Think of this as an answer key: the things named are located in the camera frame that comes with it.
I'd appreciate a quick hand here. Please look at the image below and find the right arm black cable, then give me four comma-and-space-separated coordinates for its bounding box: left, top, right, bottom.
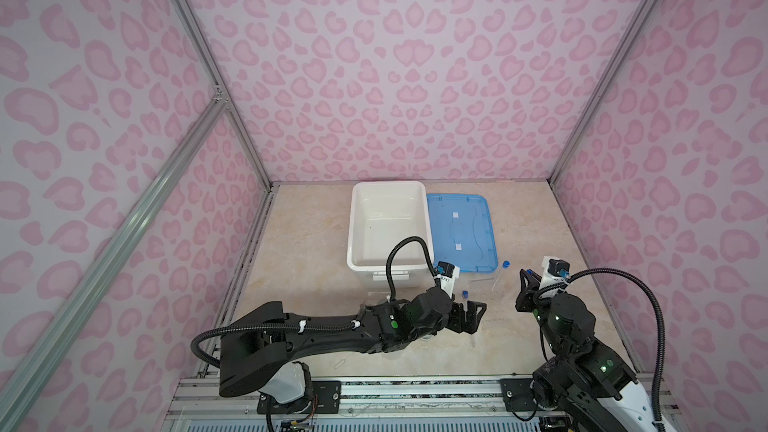
533, 268, 668, 427

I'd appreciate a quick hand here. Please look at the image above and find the blue plastic bin lid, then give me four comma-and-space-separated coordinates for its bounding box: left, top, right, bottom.
427, 193, 499, 274

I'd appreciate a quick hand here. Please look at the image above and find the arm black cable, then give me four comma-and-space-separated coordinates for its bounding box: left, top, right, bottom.
190, 235, 437, 370
533, 268, 668, 427

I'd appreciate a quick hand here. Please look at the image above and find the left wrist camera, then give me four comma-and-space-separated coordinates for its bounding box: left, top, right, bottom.
434, 261, 461, 299

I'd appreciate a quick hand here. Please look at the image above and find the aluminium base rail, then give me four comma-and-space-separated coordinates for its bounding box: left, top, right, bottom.
161, 374, 580, 431

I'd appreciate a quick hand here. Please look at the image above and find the clear plastic pipette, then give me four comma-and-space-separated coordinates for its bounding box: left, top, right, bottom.
333, 354, 354, 370

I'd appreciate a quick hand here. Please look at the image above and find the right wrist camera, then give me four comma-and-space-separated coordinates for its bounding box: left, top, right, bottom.
540, 256, 570, 288

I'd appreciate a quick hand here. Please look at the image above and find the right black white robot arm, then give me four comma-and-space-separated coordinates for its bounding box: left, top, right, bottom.
515, 258, 675, 431

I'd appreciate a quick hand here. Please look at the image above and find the white plastic storage bin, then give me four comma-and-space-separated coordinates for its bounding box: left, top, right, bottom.
346, 181, 435, 292

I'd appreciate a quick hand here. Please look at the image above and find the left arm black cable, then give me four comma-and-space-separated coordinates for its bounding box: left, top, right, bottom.
190, 235, 437, 370

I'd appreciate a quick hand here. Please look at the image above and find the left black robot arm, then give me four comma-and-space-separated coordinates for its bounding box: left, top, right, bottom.
218, 286, 487, 398

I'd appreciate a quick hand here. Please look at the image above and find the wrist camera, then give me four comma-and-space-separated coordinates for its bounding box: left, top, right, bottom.
540, 256, 570, 288
434, 261, 461, 299

